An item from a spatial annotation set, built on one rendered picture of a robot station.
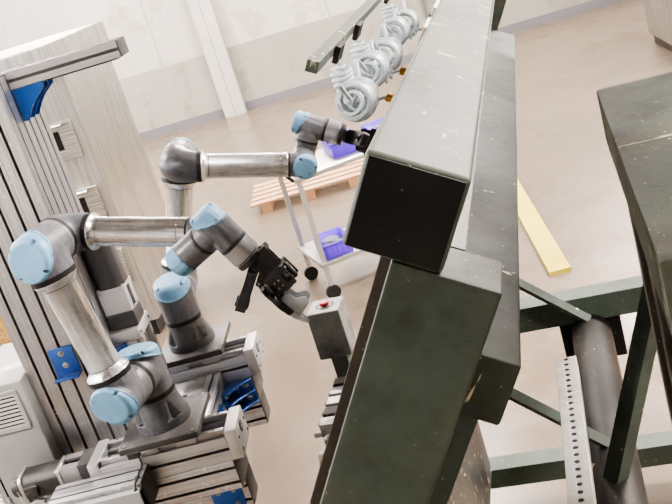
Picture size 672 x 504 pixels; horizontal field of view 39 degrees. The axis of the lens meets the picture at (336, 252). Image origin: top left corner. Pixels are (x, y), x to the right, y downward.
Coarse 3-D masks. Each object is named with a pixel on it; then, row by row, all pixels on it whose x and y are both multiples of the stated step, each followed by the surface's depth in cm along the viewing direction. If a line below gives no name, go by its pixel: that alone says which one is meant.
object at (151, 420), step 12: (168, 396) 256; (180, 396) 260; (144, 408) 255; (156, 408) 254; (168, 408) 256; (180, 408) 257; (144, 420) 255; (156, 420) 254; (168, 420) 255; (180, 420) 257; (144, 432) 256; (156, 432) 255
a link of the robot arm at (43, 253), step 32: (64, 224) 236; (32, 256) 226; (64, 256) 231; (64, 288) 232; (64, 320) 234; (96, 320) 237; (96, 352) 236; (96, 384) 238; (128, 384) 240; (96, 416) 241; (128, 416) 239
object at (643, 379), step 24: (528, 288) 311; (576, 312) 312; (648, 312) 213; (648, 336) 214; (648, 360) 218; (624, 384) 223; (648, 384) 222; (528, 408) 246; (552, 408) 246; (624, 408) 224; (624, 432) 225; (624, 456) 228
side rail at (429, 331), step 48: (384, 288) 92; (432, 288) 91; (480, 288) 90; (384, 336) 94; (432, 336) 93; (480, 336) 92; (384, 384) 96; (432, 384) 95; (384, 432) 98; (432, 432) 97; (336, 480) 101; (384, 480) 100; (432, 480) 99
